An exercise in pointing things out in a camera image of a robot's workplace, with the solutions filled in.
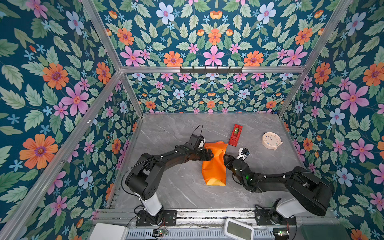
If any green mat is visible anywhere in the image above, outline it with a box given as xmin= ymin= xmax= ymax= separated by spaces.
xmin=301 ymin=225 xmax=351 ymax=240

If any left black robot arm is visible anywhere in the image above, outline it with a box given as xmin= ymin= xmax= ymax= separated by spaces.
xmin=124 ymin=145 xmax=214 ymax=217

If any white box device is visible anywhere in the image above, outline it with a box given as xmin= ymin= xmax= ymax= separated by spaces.
xmin=89 ymin=223 xmax=129 ymax=240

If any red tape dispenser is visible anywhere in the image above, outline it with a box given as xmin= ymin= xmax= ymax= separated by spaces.
xmin=228 ymin=124 xmax=243 ymax=147

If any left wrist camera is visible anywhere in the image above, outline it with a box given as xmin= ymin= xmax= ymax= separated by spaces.
xmin=188 ymin=134 xmax=205 ymax=150

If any pink round alarm clock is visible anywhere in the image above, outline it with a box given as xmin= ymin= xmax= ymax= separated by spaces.
xmin=262 ymin=132 xmax=283 ymax=151

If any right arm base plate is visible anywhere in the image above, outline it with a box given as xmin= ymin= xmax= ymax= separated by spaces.
xmin=254 ymin=208 xmax=296 ymax=226

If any white timer display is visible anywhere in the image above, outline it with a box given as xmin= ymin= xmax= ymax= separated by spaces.
xmin=223 ymin=218 xmax=254 ymax=240

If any black hook rail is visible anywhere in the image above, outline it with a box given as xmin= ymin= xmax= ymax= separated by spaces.
xmin=179 ymin=66 xmax=243 ymax=75

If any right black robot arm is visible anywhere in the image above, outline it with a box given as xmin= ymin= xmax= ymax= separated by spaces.
xmin=224 ymin=154 xmax=334 ymax=217

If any yellow orange wrapping paper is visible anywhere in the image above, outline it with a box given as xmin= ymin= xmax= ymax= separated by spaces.
xmin=202 ymin=141 xmax=228 ymax=186

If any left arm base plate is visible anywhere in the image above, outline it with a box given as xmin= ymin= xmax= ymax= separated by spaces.
xmin=136 ymin=210 xmax=177 ymax=227

